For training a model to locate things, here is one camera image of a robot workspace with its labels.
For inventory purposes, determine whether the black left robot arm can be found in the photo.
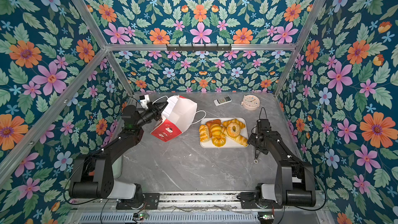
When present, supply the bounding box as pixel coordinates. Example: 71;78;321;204
68;101;168;200

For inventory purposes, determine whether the yellow ring fake bread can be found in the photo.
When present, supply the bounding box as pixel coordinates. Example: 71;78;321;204
211;134;227;147

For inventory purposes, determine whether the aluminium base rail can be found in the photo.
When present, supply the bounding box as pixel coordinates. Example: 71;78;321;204
71;190;330;215

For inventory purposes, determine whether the pale yellow fake pastry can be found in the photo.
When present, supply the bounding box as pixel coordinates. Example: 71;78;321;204
199;125;211;143

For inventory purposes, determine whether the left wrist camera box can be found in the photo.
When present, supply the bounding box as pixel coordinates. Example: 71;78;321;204
139;94;151;110

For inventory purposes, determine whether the yellow fake croissant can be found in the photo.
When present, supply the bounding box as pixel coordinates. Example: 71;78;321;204
222;118;246;129

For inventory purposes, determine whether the white remote control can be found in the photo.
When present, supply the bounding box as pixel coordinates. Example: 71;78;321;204
214;96;232;106

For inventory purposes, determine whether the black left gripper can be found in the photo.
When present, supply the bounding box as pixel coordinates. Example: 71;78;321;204
134;101;166;130

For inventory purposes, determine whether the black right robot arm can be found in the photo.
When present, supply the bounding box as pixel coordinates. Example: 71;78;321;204
248;119;316;208

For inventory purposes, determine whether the brown sesame fake bagel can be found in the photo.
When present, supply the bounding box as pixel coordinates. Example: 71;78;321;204
227;122;241;138

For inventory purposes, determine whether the pink round alarm clock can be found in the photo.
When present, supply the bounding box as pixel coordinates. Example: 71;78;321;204
241;95;260;111

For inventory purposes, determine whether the black wall hook bar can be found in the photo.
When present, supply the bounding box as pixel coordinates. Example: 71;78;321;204
166;44;232;52

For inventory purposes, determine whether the yellow-orange fake bun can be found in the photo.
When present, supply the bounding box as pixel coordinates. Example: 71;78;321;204
210;123;223;137

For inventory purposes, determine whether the white and red paper bag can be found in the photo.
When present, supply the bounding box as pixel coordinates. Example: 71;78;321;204
150;95;206;142

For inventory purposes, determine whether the white rectangular tray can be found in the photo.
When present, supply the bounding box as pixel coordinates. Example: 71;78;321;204
199;118;248;148

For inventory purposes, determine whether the orange-brown fake pastry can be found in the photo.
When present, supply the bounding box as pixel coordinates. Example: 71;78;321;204
206;119;221;129

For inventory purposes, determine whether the long twisted fake bread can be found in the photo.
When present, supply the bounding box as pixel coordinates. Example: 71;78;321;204
222;127;248;148

